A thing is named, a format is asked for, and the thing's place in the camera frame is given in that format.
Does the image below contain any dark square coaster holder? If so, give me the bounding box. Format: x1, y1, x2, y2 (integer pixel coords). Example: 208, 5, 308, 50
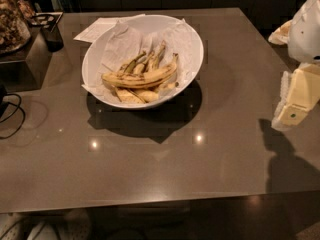
31, 13, 64, 52

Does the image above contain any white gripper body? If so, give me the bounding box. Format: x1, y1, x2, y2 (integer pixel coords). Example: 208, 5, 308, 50
268, 0, 320, 64

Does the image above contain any white paper towel liner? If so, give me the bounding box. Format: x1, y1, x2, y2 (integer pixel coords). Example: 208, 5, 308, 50
82, 18, 201, 105

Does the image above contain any white paper sheet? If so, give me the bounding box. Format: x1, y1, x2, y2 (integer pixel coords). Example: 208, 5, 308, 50
74, 14, 143, 43

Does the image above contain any glass jar with snacks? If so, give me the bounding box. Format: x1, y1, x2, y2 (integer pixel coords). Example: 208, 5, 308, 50
0, 0, 31, 55

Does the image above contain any black cable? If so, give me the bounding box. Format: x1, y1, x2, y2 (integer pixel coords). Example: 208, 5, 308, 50
0, 83, 27, 140

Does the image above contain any dark wooden box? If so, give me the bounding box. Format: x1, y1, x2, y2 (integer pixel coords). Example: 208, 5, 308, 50
0, 28, 52, 92

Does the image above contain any spotted yellow banana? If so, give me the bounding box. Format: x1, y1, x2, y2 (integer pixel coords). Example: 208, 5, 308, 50
101, 53, 179, 89

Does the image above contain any white ceramic bowl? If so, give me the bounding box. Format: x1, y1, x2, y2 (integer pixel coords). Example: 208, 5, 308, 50
81, 14, 205, 110

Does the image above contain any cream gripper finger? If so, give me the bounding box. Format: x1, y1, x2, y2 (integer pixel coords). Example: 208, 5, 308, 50
271, 63, 320, 131

